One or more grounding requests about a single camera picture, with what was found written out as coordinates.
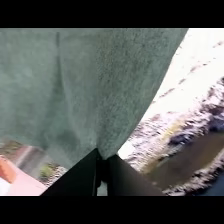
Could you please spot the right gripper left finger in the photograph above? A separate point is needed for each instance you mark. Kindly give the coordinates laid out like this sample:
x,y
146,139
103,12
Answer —
x,y
79,180

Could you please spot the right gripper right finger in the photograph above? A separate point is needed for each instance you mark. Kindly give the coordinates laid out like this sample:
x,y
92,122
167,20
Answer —
x,y
130,181

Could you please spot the grey-green garment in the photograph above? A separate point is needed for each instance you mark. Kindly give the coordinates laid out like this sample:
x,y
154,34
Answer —
x,y
83,90

